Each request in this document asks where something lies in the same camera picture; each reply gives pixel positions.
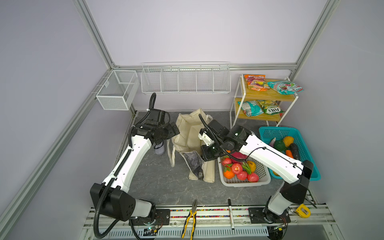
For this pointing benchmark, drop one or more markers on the teal white snack bag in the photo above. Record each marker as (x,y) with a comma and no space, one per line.
(251,108)

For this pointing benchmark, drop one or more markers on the white plastic fruit basket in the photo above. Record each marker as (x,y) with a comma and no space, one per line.
(261,171)

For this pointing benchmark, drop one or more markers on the yellow black pliers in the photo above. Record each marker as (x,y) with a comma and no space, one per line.
(192,215)

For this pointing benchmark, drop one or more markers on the orange tangerine front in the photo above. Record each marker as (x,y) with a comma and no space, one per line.
(228,174)

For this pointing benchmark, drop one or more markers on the orange carrot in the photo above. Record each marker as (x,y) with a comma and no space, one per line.
(289,153)

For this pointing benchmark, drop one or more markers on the small white mesh box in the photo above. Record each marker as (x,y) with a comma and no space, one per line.
(118,90)

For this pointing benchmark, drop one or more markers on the long white wire basket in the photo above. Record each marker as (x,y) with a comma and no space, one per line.
(186,78)

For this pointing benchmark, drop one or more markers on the teal red snack bag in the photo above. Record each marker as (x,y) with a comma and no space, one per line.
(285,87)

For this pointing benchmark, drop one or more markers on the teal plastic vegetable basket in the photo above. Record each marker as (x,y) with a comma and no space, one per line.
(267,134)

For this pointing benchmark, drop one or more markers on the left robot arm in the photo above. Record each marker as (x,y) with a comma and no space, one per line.
(111,198)

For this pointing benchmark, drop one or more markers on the yellow tape measure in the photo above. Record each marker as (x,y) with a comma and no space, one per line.
(303,211)

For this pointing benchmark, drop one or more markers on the orange snack bag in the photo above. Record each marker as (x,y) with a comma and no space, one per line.
(256,83)

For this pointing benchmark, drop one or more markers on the green bell pepper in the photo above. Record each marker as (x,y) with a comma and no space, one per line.
(280,146)

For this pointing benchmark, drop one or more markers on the green Fox's candy bag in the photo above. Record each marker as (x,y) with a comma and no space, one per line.
(270,107)

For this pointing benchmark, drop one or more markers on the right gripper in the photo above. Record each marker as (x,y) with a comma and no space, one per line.
(205,154)

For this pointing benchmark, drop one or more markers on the cream canvas grocery bag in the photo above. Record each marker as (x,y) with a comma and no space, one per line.
(187,140)

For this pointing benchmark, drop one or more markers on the grey cloth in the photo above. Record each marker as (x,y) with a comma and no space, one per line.
(160,148)

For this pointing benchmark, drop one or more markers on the yellow pear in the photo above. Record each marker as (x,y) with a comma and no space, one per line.
(252,166)

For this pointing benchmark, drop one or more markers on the magenta dragon fruit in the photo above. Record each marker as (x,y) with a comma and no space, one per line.
(239,156)

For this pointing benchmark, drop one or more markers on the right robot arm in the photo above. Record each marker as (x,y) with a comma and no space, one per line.
(220,142)

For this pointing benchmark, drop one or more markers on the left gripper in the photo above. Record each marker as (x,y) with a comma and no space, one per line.
(171,133)

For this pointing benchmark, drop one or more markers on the red apple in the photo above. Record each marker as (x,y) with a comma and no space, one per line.
(226,161)
(237,168)
(242,176)
(253,178)

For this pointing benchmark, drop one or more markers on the wooden two-tier shelf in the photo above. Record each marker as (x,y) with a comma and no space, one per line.
(242,94)

